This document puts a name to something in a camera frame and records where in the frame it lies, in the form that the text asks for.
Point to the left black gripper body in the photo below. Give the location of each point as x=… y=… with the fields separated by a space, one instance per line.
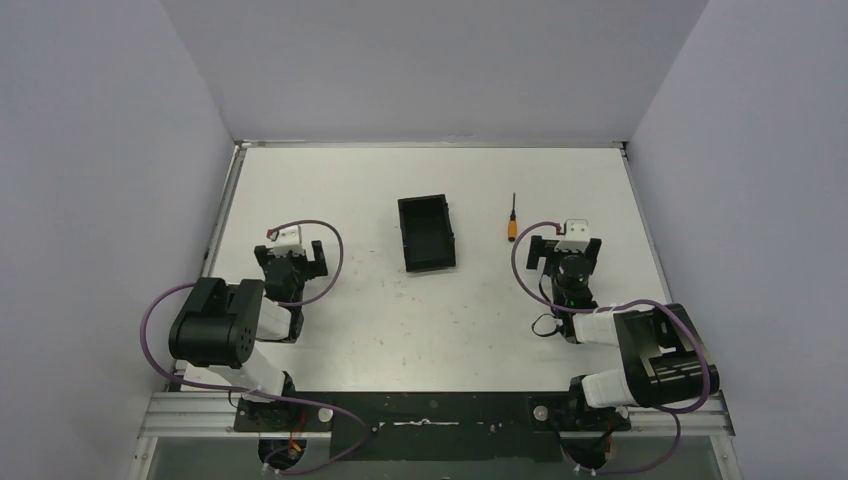
x=308 y=266

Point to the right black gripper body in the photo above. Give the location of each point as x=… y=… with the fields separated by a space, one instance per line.
x=554 y=256

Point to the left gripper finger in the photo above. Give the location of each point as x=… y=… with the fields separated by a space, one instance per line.
x=261 y=254
x=318 y=265

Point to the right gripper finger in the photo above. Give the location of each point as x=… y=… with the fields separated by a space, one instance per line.
x=593 y=250
x=535 y=252

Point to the orange handled screwdriver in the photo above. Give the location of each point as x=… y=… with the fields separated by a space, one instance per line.
x=512 y=224

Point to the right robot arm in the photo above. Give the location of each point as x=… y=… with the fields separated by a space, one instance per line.
x=663 y=358

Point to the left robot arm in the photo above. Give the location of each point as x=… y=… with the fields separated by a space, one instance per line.
x=220 y=324

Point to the black plastic bin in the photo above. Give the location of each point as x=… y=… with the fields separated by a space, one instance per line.
x=428 y=240

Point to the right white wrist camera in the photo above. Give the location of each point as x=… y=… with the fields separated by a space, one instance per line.
x=575 y=236

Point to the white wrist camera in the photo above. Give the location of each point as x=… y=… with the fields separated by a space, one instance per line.
x=575 y=236
x=287 y=239

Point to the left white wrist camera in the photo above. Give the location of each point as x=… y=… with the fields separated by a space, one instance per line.
x=287 y=239

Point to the aluminium front rail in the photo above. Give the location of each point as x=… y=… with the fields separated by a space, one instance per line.
x=210 y=415

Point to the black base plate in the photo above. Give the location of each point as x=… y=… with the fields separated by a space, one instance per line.
x=441 y=426

